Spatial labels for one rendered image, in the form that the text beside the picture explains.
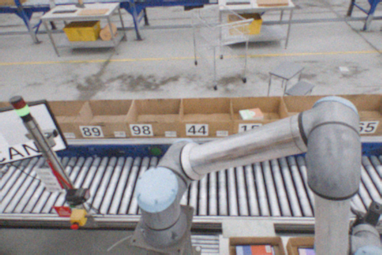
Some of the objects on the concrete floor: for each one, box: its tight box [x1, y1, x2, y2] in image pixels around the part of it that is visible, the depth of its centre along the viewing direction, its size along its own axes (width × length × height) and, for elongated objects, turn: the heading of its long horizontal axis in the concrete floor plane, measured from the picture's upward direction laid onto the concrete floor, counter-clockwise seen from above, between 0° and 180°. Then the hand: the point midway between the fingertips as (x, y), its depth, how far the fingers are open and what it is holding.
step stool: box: [267, 61, 315, 96], centre depth 365 cm, size 42×50×44 cm
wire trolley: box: [190, 5, 253, 90], centre depth 410 cm, size 107×56×103 cm, turn 24°
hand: (363, 205), depth 121 cm, fingers open, 14 cm apart
